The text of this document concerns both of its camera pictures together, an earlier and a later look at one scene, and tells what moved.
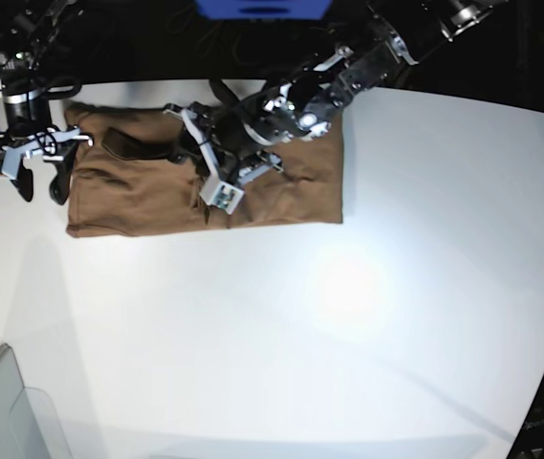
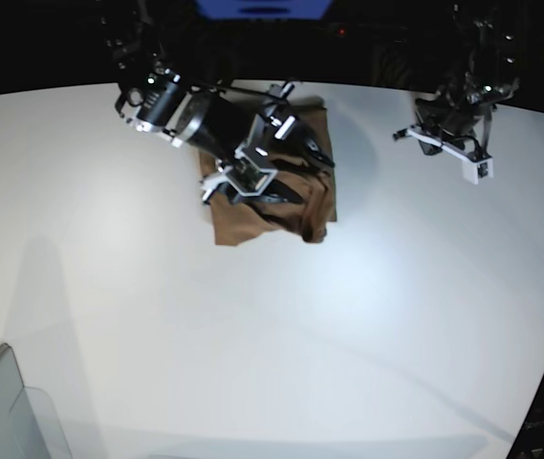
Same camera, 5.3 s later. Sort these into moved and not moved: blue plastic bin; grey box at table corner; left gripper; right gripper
Moved: left gripper; right gripper
Not moved: grey box at table corner; blue plastic bin
